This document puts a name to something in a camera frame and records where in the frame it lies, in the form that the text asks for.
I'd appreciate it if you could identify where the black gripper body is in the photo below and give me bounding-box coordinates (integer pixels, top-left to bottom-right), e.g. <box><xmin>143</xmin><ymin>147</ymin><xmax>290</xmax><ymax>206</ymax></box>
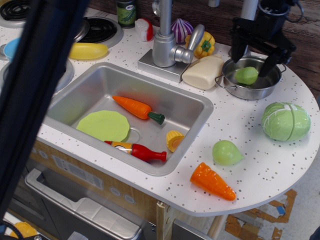
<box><xmin>230</xmin><ymin>0</ymin><xmax>297</xmax><ymax>56</ymax></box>

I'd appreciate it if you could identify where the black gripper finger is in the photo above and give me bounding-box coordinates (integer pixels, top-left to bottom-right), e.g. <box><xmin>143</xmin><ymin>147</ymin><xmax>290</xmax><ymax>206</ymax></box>
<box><xmin>258</xmin><ymin>48</ymin><xmax>292</xmax><ymax>77</ymax></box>
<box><xmin>231</xmin><ymin>37</ymin><xmax>248</xmax><ymax>63</ymax></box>

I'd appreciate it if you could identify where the green toy broccoli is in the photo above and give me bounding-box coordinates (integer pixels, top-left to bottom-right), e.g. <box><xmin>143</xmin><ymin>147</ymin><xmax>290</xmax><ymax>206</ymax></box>
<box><xmin>234</xmin><ymin>66</ymin><xmax>259</xmax><ymax>85</ymax></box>

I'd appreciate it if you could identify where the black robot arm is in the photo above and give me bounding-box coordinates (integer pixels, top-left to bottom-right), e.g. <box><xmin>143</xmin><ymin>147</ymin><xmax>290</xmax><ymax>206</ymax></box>
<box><xmin>0</xmin><ymin>0</ymin><xmax>214</xmax><ymax>214</ymax></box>

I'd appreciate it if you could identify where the stainless steel pan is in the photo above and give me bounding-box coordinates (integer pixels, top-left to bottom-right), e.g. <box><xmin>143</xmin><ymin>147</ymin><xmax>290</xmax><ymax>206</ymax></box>
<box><xmin>215</xmin><ymin>55</ymin><xmax>287</xmax><ymax>100</ymax></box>

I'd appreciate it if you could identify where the yellow toy bell pepper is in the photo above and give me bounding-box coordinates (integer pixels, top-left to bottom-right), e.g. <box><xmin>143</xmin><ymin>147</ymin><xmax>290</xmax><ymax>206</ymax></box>
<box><xmin>193</xmin><ymin>31</ymin><xmax>216</xmax><ymax>59</ymax></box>

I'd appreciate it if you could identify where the cream toy mayonnaise bottle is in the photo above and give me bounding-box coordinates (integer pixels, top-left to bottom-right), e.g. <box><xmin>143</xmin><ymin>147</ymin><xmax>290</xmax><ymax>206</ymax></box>
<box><xmin>182</xmin><ymin>54</ymin><xmax>225</xmax><ymax>90</ymax></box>

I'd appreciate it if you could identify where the purple toy onion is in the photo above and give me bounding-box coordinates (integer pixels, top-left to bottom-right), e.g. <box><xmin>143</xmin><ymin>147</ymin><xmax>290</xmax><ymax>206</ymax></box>
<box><xmin>170</xmin><ymin>18</ymin><xmax>194</xmax><ymax>44</ymax></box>

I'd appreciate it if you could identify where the green toy cabbage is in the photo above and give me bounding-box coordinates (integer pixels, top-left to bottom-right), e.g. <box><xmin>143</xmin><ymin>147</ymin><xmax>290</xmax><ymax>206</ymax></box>
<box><xmin>261</xmin><ymin>102</ymin><xmax>311</xmax><ymax>142</ymax></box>

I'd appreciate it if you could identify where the silver toy faucet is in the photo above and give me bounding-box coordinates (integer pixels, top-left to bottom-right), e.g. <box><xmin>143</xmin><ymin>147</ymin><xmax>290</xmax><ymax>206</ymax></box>
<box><xmin>137</xmin><ymin>0</ymin><xmax>205</xmax><ymax>83</ymax></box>

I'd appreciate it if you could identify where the light green toy pear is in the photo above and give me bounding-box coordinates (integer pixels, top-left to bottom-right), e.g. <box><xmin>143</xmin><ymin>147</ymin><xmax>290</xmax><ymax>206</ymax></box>
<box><xmin>212</xmin><ymin>140</ymin><xmax>245</xmax><ymax>166</ymax></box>

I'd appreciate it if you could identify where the yellow toy corn piece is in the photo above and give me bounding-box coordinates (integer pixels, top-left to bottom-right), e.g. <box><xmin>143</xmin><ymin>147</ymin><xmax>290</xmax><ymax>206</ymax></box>
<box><xmin>166</xmin><ymin>130</ymin><xmax>185</xmax><ymax>152</ymax></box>

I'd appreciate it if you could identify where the stainless steel sink basin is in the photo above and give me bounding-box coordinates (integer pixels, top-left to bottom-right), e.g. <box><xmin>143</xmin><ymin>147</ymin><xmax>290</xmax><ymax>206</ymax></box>
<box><xmin>44</xmin><ymin>62</ymin><xmax>214</xmax><ymax>176</ymax></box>

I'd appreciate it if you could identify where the orange toy carrot with stem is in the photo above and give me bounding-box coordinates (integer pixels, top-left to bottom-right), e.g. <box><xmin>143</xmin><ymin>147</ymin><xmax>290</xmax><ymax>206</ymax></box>
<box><xmin>112</xmin><ymin>95</ymin><xmax>165</xmax><ymax>125</ymax></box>

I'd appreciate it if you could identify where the green toy can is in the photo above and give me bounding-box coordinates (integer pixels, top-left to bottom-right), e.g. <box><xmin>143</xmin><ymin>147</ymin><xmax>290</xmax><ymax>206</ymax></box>
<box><xmin>116</xmin><ymin>0</ymin><xmax>137</xmax><ymax>29</ymax></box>

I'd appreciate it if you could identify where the orange toy carrot half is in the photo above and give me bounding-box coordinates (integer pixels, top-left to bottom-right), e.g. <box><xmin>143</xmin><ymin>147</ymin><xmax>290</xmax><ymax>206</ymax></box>
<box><xmin>190</xmin><ymin>162</ymin><xmax>237</xmax><ymax>201</ymax></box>

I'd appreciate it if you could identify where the back right stove burner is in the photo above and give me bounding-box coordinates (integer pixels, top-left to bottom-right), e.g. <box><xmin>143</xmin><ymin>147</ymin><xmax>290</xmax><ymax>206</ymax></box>
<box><xmin>77</xmin><ymin>16</ymin><xmax>124</xmax><ymax>48</ymax></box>

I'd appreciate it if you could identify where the stove burner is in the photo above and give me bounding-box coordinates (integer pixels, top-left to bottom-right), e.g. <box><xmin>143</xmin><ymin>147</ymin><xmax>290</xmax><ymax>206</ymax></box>
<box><xmin>77</xmin><ymin>16</ymin><xmax>124</xmax><ymax>48</ymax></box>
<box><xmin>0</xmin><ymin>59</ymin><xmax>74</xmax><ymax>93</ymax></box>
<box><xmin>0</xmin><ymin>0</ymin><xmax>31</xmax><ymax>29</ymax></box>

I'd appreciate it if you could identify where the red toy ketchup bottle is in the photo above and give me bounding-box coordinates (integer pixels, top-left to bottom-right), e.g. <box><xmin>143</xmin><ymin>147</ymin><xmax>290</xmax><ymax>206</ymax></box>
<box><xmin>105</xmin><ymin>140</ymin><xmax>167</xmax><ymax>162</ymax></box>

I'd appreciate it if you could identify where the light green toy plate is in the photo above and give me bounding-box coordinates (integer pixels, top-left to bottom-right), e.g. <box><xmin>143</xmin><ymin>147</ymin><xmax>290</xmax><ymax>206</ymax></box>
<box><xmin>76</xmin><ymin>110</ymin><xmax>130</xmax><ymax>142</ymax></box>

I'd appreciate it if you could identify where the silver pot lid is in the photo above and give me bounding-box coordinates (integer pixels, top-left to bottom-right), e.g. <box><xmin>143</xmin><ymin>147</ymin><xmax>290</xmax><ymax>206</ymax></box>
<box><xmin>73</xmin><ymin>19</ymin><xmax>90</xmax><ymax>43</ymax></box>

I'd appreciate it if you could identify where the yellow toy squash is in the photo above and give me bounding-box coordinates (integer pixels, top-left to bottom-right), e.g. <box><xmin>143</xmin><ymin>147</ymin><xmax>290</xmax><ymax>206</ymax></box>
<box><xmin>68</xmin><ymin>42</ymin><xmax>109</xmax><ymax>60</ymax></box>

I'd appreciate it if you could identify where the front left stove burner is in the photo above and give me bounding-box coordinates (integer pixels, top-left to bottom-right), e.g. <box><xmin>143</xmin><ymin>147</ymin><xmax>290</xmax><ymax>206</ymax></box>
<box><xmin>0</xmin><ymin>59</ymin><xmax>74</xmax><ymax>93</ymax></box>

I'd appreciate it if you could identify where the back left stove burner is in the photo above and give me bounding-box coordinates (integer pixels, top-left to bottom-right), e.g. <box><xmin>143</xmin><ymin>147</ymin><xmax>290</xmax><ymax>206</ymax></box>
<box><xmin>0</xmin><ymin>0</ymin><xmax>31</xmax><ymax>29</ymax></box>

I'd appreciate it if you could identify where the light blue toy bowl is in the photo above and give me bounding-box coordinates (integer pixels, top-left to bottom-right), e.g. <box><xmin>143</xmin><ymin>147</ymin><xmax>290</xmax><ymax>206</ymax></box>
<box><xmin>3</xmin><ymin>37</ymin><xmax>21</xmax><ymax>63</ymax></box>

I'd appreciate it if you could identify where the yellow toy on floor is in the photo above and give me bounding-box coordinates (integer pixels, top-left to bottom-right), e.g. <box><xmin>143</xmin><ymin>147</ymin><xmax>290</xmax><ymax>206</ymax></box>
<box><xmin>13</xmin><ymin>222</ymin><xmax>38</xmax><ymax>238</ymax></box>

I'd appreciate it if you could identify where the silver oven door handle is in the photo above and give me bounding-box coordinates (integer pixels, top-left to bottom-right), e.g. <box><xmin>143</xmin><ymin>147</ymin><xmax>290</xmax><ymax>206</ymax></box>
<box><xmin>25</xmin><ymin>169</ymin><xmax>144</xmax><ymax>240</ymax></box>

